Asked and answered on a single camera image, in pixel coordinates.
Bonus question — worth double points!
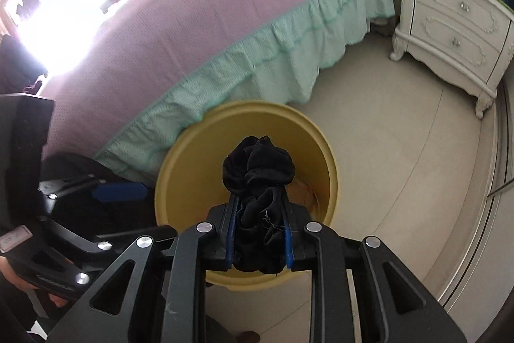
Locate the black sock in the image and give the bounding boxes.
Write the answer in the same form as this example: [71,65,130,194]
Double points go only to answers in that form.
[223,135,296,275]

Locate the white carved nightstand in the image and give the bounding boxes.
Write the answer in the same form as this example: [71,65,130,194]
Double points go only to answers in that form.
[389,0,514,119]

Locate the bed with purple cover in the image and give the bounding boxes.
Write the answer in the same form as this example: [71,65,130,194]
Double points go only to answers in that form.
[38,0,396,187]

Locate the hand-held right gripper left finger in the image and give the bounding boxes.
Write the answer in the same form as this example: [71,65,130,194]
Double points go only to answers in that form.
[46,194,242,343]

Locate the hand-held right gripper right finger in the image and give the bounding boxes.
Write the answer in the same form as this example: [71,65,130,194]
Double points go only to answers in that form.
[281,194,468,343]

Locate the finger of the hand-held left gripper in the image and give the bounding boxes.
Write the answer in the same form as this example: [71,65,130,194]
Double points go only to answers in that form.
[38,174,148,204]
[24,216,177,295]

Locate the yellow plastic bin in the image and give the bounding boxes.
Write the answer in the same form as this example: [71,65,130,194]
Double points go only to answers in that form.
[155,101,339,291]

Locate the person's left hand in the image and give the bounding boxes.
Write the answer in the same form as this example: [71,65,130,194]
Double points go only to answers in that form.
[0,252,69,309]

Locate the metal sliding door track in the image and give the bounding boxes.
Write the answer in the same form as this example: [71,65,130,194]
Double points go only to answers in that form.
[438,78,514,303]

